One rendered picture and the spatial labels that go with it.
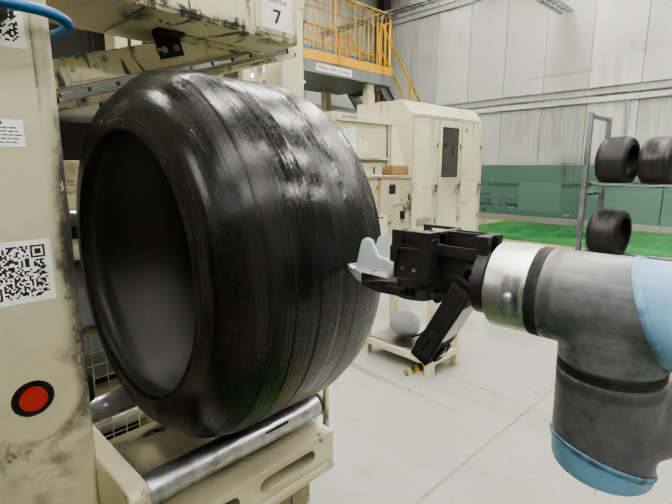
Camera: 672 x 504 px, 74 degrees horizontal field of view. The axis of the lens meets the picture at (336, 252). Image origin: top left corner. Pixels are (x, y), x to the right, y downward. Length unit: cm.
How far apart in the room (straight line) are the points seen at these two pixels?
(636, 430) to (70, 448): 65
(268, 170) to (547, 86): 1183
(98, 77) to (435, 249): 81
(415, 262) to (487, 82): 1252
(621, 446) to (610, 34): 1171
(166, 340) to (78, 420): 37
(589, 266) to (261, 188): 36
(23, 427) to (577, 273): 65
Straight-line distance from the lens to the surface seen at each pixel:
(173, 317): 108
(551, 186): 1198
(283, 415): 83
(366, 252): 58
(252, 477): 80
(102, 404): 97
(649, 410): 49
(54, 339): 68
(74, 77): 108
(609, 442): 49
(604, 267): 45
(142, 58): 115
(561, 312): 45
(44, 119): 65
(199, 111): 62
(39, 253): 65
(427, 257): 51
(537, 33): 1268
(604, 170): 573
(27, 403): 69
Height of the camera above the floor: 134
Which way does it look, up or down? 11 degrees down
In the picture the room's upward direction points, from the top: straight up
